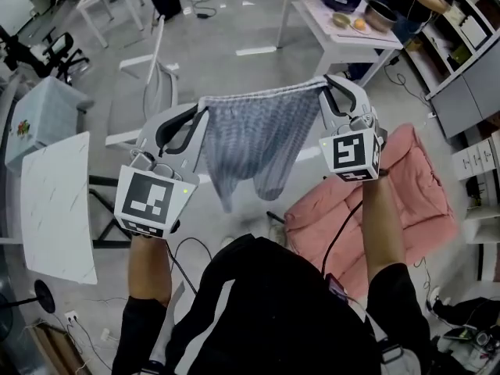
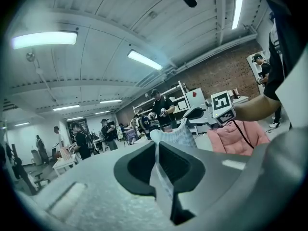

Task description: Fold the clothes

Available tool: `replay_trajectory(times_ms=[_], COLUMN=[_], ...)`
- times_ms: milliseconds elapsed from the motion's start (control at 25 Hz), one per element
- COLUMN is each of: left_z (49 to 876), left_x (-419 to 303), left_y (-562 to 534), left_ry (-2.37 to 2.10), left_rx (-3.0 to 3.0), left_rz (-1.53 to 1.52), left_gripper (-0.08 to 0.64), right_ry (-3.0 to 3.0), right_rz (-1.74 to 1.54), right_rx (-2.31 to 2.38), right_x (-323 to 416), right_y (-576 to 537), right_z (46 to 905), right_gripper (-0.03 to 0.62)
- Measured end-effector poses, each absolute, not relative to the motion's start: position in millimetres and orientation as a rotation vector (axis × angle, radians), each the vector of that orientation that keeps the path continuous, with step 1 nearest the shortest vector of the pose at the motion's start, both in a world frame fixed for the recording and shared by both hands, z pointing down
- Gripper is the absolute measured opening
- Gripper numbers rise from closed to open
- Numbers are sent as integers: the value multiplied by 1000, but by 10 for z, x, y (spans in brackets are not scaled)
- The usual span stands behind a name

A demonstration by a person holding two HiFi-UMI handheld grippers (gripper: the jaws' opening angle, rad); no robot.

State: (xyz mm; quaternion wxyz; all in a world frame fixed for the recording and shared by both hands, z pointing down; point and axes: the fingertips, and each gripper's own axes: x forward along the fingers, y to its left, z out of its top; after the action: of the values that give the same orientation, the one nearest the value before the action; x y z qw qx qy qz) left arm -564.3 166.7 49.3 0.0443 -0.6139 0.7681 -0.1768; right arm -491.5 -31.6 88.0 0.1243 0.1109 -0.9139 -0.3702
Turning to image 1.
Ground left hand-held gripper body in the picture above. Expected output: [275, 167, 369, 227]
[112, 145, 201, 239]

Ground pale blue covered box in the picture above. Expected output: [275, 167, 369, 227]
[3, 75, 95, 176]

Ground person's torso in black shirt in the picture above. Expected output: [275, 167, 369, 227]
[111, 234, 433, 375]

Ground person's right shoe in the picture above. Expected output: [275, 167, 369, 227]
[268, 222, 289, 246]

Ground blue checkered shorts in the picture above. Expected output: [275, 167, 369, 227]
[198, 75, 330, 215]

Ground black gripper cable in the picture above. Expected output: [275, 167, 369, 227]
[166, 236, 215, 297]
[321, 199, 365, 277]

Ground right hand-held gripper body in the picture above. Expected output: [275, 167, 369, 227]
[318, 113, 388, 184]

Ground white desk with drawers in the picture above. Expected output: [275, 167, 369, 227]
[451, 129, 500, 182]

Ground white table with pink cloth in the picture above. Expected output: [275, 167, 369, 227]
[275, 0, 404, 88]

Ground pink cushioned armchair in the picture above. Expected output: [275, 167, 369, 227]
[283, 123, 459, 299]

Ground black metal table frame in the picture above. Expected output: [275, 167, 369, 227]
[87, 173, 134, 249]

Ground black office chair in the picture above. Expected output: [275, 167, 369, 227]
[0, 24, 91, 82]

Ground black lamp base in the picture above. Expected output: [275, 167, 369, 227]
[32, 278, 56, 315]

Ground person's right forearm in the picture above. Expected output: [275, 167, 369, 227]
[361, 173, 408, 285]

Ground person's left forearm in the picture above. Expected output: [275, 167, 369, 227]
[127, 233, 173, 309]

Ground white shelf unit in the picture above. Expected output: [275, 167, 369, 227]
[404, 0, 500, 102]

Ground black waist device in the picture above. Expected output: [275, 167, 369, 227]
[326, 272, 349, 303]

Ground small bowl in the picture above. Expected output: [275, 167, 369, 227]
[331, 12, 353, 30]

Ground copper inner pot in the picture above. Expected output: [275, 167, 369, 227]
[363, 0, 398, 35]

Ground white marbled table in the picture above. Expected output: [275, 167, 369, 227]
[19, 130, 98, 287]

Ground grey fridge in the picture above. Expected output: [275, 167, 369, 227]
[428, 33, 500, 140]

